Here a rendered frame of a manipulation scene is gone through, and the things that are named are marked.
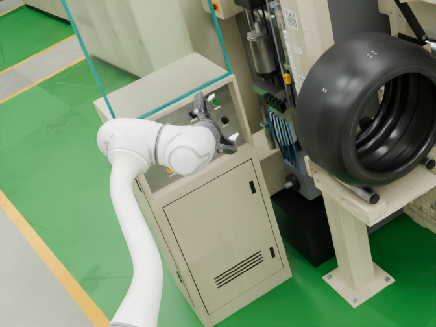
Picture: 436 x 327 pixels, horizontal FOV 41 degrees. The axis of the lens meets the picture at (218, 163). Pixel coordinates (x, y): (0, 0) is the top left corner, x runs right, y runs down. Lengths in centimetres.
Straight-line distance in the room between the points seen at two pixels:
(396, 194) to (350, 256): 63
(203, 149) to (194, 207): 135
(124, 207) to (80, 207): 310
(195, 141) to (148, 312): 41
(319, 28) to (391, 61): 37
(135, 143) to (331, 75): 89
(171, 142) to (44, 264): 282
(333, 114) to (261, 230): 112
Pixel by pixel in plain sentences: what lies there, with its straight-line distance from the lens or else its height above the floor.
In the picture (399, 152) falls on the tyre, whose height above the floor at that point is 93.
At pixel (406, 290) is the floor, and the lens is 317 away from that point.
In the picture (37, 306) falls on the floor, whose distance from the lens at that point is 386.
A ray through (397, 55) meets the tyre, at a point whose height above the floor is 142.
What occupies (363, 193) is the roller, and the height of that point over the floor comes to 92.
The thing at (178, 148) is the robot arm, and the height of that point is 169.
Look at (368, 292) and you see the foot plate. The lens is 317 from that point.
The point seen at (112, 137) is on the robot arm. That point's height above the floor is 172.
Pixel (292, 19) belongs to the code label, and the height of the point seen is 151.
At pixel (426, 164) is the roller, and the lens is 243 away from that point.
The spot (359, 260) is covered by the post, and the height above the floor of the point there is 20.
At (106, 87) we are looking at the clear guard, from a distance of 237.
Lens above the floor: 241
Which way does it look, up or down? 34 degrees down
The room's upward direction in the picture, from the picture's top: 19 degrees counter-clockwise
